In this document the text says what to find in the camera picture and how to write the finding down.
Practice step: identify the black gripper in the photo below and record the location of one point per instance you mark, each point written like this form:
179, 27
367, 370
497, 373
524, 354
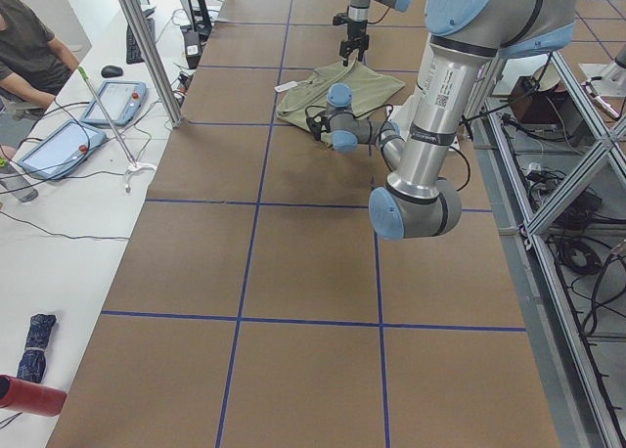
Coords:
318, 126
356, 30

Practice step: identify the olive green long-sleeve shirt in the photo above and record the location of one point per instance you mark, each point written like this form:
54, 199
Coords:
355, 90

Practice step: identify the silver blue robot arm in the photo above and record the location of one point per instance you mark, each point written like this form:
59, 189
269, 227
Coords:
416, 202
356, 17

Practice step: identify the white paper clothing tag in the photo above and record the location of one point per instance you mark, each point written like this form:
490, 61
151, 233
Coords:
286, 86

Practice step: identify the far blue teach pendant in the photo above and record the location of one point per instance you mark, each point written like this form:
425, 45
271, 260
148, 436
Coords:
121, 99

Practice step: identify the blue teach pendant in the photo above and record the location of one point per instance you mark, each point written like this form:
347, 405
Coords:
56, 156
121, 99

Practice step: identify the black computer mouse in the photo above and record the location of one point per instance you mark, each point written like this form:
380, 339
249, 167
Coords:
110, 71

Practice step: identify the long metal reacher stick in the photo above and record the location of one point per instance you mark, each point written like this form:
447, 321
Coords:
134, 165

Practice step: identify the near blue teach pendant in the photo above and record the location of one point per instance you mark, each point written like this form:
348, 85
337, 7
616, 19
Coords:
56, 156

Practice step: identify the seated person in dark shirt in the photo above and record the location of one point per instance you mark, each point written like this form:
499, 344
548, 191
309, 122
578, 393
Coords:
35, 63

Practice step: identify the dark blue folded umbrella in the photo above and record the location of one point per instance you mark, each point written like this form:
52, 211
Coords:
32, 365

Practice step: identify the red cylinder bottle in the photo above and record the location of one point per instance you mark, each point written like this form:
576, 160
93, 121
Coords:
30, 397

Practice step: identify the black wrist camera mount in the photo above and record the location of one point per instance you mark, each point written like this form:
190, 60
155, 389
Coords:
311, 120
340, 19

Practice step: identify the aluminium frame post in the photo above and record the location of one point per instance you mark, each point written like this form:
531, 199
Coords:
135, 19

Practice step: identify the aluminium frame rail structure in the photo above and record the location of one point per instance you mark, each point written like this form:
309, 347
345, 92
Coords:
553, 149

